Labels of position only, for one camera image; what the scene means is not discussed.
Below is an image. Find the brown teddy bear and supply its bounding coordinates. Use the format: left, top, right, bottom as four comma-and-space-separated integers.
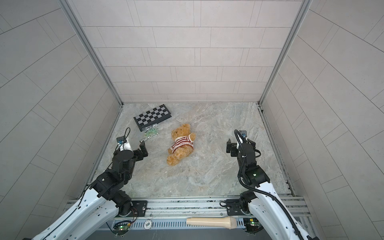
167, 124, 196, 166

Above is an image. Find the aluminium corner post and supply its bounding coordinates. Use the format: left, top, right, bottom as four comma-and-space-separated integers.
59, 0, 124, 106
258, 0, 313, 105

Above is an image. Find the aluminium front rail frame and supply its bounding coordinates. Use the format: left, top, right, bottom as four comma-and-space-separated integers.
59, 195, 316, 240

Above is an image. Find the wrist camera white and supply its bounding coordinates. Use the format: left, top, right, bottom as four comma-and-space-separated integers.
234, 130, 248, 149
117, 136, 133, 151

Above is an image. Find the small green clear bag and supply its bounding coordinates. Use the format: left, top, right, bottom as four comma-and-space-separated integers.
140, 124, 159, 143

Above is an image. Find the right aluminium corner post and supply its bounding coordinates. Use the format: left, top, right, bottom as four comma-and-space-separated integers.
258, 0, 313, 105

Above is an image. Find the beige cylindrical handle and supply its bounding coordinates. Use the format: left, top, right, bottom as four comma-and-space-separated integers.
186, 217, 238, 230

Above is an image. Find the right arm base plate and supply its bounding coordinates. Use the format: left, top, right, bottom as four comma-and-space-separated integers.
220, 198, 258, 216

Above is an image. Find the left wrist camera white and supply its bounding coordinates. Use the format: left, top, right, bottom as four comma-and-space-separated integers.
117, 136, 133, 151

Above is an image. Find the red white striped sweater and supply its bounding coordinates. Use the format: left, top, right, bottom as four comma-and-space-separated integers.
171, 134, 194, 154

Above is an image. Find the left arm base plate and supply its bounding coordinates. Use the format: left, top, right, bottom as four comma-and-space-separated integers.
118, 201, 148, 218

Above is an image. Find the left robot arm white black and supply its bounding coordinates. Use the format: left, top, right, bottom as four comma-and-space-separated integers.
34, 141, 148, 240

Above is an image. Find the left aluminium corner post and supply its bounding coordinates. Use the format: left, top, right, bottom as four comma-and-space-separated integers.
59, 0, 124, 106

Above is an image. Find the black corrugated cable conduit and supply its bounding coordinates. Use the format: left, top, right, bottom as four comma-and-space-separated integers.
233, 129, 305, 240

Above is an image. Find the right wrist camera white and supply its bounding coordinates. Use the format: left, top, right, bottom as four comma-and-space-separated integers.
234, 130, 248, 149

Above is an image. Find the folded black white chessboard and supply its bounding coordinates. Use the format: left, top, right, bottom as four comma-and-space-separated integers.
134, 105, 172, 132

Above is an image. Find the green circuit board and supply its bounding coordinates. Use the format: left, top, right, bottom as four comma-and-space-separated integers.
243, 218, 262, 233
113, 221, 132, 236

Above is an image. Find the left green circuit board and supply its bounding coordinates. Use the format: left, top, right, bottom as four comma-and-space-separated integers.
113, 221, 132, 236

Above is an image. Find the right green circuit board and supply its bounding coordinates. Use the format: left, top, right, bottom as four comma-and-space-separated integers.
243, 218, 262, 233

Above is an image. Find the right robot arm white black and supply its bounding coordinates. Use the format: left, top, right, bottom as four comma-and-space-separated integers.
226, 140, 318, 240

